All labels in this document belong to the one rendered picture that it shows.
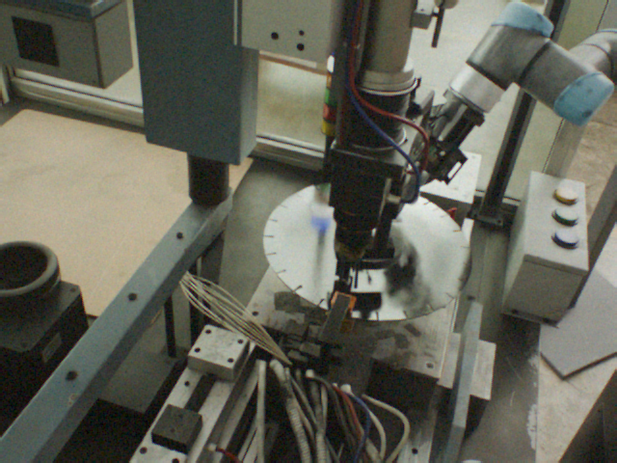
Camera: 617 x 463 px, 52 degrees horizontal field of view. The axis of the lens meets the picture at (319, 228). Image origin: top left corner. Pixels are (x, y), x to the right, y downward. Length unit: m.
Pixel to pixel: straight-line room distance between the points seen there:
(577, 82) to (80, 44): 0.63
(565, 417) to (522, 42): 1.42
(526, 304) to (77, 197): 0.93
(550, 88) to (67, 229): 0.92
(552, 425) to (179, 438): 1.46
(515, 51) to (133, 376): 0.71
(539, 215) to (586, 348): 1.14
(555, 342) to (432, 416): 1.31
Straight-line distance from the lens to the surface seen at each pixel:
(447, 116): 0.83
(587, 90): 0.94
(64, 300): 0.95
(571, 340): 2.35
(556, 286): 1.20
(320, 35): 0.57
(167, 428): 0.85
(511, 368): 1.17
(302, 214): 1.04
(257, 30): 0.59
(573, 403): 2.19
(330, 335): 0.82
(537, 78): 0.95
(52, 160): 1.56
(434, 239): 1.04
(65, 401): 0.70
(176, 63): 0.65
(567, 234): 1.22
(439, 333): 1.03
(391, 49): 0.64
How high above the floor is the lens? 1.60
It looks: 39 degrees down
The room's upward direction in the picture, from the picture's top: 7 degrees clockwise
